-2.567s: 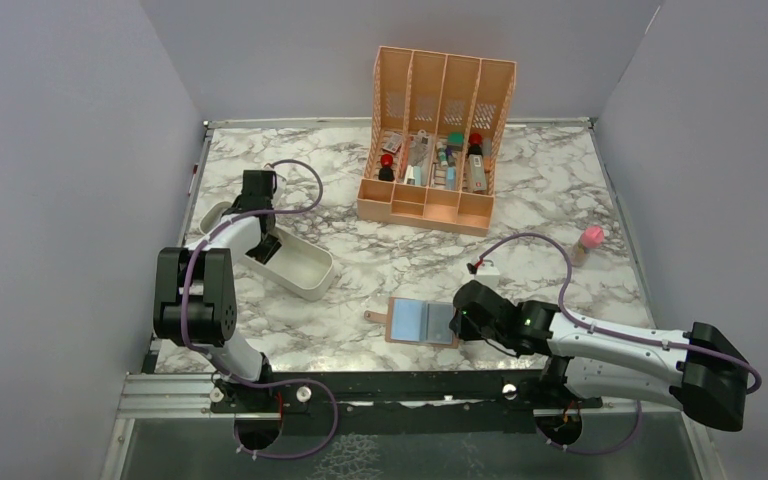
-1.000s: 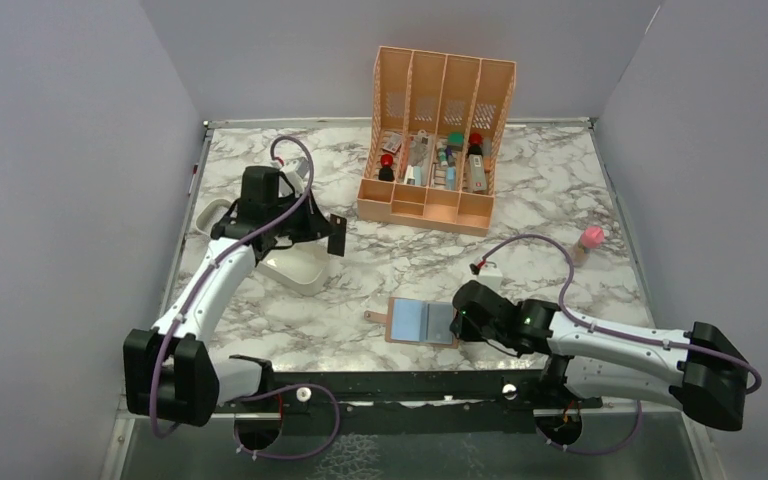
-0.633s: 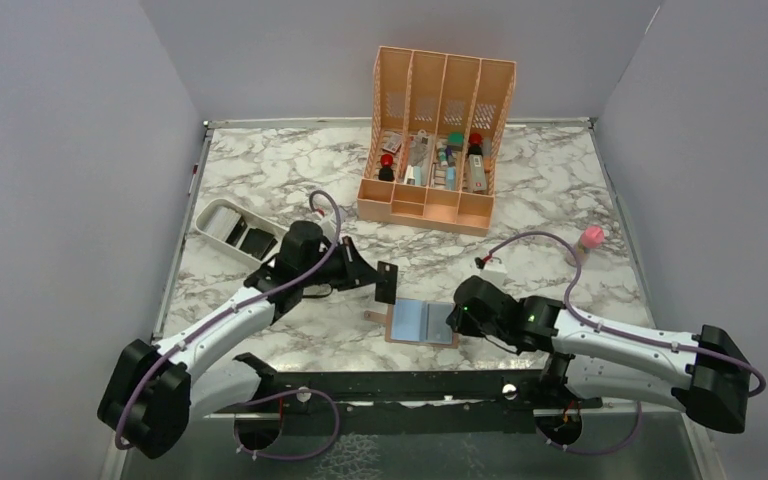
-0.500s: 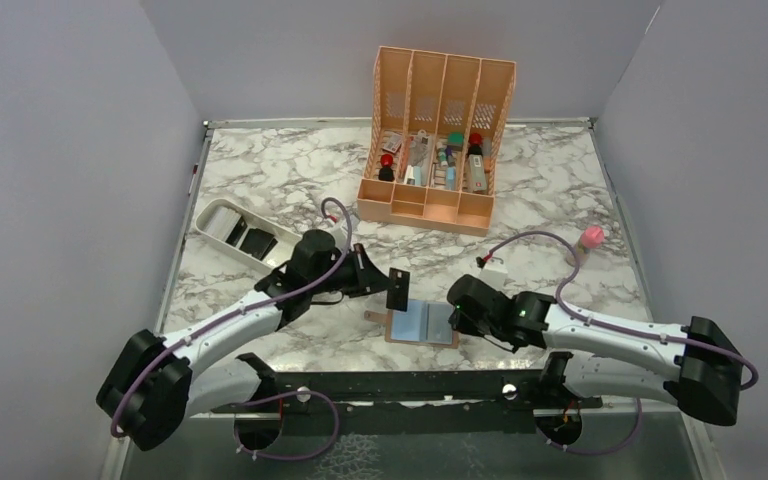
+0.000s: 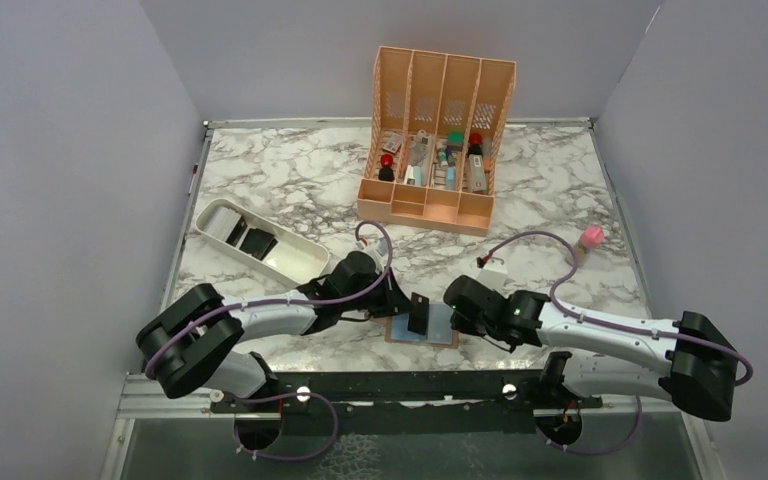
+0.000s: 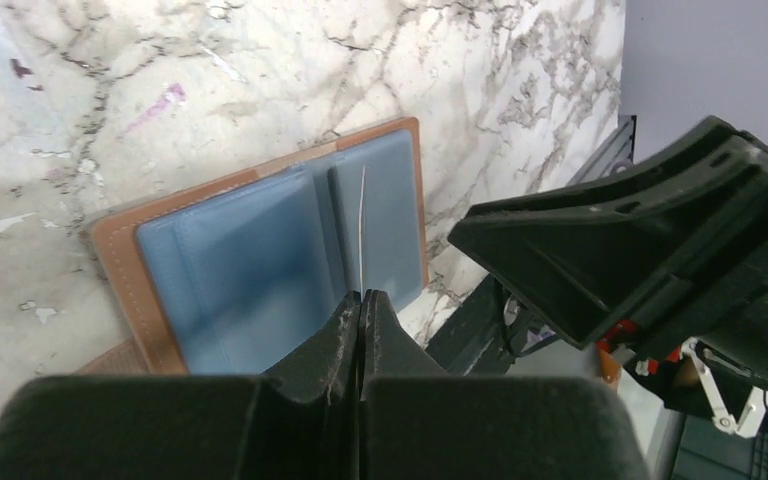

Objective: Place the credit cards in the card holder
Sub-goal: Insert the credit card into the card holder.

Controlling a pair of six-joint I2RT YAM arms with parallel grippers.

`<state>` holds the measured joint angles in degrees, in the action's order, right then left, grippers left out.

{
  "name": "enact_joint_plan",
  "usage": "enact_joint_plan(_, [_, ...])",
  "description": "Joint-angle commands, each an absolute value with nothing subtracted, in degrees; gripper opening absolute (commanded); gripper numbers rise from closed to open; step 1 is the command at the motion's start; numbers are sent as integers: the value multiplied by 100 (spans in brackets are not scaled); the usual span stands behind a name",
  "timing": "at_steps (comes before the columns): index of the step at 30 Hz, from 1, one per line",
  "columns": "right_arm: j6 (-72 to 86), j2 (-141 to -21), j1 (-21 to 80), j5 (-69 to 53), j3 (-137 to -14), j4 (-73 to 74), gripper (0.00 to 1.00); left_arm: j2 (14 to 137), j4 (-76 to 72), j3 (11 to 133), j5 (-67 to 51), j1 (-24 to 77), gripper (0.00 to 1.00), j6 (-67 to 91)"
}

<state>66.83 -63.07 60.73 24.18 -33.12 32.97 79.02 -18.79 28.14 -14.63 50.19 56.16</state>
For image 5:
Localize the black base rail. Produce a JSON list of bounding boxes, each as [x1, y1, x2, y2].
[[210, 370, 602, 436]]

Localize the pink cap small bottle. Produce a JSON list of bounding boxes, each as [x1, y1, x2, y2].
[[571, 225, 605, 268]]

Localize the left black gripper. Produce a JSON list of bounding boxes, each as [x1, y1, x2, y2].
[[340, 265, 416, 318]]

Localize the green cap bottle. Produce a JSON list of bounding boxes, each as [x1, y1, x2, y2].
[[446, 132, 464, 151]]

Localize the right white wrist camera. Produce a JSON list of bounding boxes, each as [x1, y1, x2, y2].
[[476, 258, 509, 292]]

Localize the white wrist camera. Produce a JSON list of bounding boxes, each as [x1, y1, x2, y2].
[[356, 239, 389, 270], [476, 258, 509, 292]]

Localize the white plastic tray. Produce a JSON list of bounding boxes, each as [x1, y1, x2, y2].
[[194, 198, 331, 287]]

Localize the peach desk organizer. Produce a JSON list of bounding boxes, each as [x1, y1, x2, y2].
[[357, 46, 517, 236]]

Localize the red black stamp left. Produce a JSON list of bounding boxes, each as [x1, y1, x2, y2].
[[378, 153, 395, 182]]

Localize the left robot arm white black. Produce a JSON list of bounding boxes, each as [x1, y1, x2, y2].
[[136, 251, 412, 411]]

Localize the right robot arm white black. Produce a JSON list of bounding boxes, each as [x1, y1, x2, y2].
[[443, 275, 738, 422]]

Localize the red black stamp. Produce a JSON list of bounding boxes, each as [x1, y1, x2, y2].
[[467, 133, 483, 156], [378, 153, 395, 182]]

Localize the brown leather card holder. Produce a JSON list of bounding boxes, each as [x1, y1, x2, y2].
[[385, 302, 459, 349]]

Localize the red black stamp right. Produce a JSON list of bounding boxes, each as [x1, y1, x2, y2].
[[467, 133, 483, 156]]

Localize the stack of cards in tray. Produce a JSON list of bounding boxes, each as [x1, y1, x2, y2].
[[204, 206, 278, 260]]

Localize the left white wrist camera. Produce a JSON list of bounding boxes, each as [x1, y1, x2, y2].
[[356, 239, 389, 270]]

